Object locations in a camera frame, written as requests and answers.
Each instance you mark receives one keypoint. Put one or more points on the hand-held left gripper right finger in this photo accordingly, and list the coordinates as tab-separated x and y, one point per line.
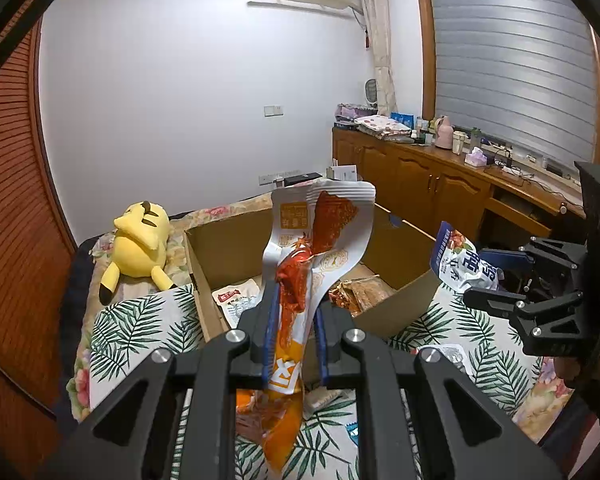
322	360

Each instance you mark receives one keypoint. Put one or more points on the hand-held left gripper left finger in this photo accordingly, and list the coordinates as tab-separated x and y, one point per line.
267	360

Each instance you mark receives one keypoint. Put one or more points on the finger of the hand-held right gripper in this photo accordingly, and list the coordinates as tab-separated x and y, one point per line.
545	320
550	260

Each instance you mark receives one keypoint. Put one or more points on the white red label snack packet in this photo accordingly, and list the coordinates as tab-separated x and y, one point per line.
237	297

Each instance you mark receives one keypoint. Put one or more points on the clear brown grain snack packet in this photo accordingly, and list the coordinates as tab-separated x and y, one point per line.
372	292

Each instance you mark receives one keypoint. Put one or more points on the blue white snack packet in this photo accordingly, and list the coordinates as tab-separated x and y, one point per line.
460	260

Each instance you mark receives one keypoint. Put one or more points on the brown cardboard box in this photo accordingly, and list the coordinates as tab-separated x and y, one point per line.
230	250

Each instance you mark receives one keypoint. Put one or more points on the orange snack packet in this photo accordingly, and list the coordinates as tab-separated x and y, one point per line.
330	220

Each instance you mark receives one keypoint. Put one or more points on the person's right hand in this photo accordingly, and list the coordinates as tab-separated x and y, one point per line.
567	371

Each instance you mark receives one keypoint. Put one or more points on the pale small packet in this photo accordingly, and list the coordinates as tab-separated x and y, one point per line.
322	401

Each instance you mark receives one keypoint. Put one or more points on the dark blue small packet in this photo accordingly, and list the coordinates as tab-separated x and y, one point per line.
354	432

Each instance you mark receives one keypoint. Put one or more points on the white power strip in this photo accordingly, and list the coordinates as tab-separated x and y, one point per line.
517	171

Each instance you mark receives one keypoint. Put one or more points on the pink tissue box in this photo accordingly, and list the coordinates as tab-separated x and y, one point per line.
475	158

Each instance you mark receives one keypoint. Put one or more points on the leaf print cloth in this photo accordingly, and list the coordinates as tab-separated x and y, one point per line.
125	325

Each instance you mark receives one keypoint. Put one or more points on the white cup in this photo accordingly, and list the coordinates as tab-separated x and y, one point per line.
459	142

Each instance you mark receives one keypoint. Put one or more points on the wooden cabinet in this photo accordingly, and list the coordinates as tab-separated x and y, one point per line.
420	180

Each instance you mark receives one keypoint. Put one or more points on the pink kettle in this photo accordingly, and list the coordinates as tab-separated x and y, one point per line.
443	134

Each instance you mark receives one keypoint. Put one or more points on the yellow plush toy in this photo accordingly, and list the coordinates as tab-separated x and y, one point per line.
137	250

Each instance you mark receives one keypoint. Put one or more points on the black flat box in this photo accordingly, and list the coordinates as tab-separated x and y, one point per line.
302	178

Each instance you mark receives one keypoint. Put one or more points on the grey window blind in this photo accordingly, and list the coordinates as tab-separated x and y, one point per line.
510	60

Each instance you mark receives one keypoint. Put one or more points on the white card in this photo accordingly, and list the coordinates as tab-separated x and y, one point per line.
344	171

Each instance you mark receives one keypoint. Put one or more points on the dark blue bedding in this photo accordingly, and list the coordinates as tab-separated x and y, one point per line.
80	300

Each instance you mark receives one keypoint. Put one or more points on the blue box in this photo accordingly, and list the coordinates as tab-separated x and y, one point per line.
402	119

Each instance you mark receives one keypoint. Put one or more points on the folded patterned cloth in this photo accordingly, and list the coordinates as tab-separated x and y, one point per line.
384	126

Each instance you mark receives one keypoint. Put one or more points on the white desk fan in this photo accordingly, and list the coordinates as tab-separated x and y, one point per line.
371	94

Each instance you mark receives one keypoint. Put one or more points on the beige curtain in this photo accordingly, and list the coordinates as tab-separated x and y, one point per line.
380	40

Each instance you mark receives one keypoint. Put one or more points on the wooden louvred wardrobe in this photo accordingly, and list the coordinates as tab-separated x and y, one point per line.
10	210

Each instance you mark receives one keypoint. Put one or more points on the white wall outlet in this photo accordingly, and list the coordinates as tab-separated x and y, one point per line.
268	177

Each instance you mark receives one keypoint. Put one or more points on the white wall switch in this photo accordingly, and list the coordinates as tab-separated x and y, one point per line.
273	110

